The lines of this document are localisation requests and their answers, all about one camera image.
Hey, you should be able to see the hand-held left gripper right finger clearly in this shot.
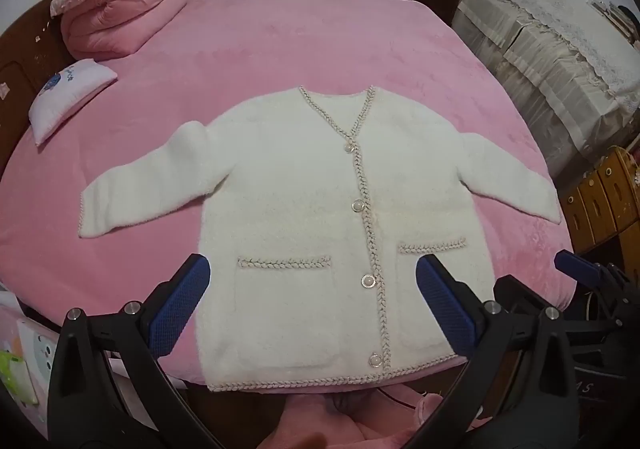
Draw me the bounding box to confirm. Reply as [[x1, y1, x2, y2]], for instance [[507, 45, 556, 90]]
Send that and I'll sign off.
[[400, 254, 593, 449]]

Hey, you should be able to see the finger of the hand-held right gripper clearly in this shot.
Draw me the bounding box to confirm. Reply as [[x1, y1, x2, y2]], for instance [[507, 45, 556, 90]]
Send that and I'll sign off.
[[554, 250, 626, 310]]

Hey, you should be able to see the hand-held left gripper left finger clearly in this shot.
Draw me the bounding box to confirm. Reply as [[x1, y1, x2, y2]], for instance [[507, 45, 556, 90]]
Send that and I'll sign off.
[[46, 253, 221, 449]]

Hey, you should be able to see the white fluffy cardigan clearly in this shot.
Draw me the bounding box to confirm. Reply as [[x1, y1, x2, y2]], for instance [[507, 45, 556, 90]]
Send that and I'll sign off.
[[77, 85, 562, 392]]

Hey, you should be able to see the yellow wooden drawer cabinet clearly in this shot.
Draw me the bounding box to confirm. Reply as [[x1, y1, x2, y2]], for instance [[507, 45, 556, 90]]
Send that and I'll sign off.
[[559, 145, 640, 255]]

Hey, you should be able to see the person's pink clothing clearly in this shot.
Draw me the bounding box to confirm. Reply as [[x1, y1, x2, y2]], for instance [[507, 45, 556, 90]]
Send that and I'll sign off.
[[280, 386, 481, 449]]

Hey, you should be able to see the printed white box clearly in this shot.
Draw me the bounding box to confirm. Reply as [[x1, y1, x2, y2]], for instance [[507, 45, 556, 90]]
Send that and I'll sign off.
[[0, 294, 63, 410]]

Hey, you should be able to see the green packet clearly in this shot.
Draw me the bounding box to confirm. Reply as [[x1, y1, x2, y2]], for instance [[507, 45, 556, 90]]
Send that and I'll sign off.
[[0, 349, 41, 406]]

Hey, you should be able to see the furniture under white lace cover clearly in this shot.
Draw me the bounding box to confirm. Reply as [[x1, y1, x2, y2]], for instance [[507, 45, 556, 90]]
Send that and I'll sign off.
[[452, 0, 640, 180]]

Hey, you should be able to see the small white printed pillow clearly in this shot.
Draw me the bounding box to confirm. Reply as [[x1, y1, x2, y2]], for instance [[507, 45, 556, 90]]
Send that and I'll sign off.
[[28, 58, 119, 147]]

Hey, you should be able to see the bed with pink blanket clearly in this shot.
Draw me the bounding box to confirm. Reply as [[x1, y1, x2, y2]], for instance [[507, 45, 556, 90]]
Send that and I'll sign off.
[[0, 0, 576, 395]]

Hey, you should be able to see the brown wooden headboard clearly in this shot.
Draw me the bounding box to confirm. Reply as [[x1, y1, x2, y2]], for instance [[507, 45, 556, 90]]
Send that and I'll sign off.
[[0, 0, 71, 140]]

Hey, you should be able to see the folded pink quilt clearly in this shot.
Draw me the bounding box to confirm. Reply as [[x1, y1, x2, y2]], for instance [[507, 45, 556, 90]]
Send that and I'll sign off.
[[60, 0, 188, 62]]

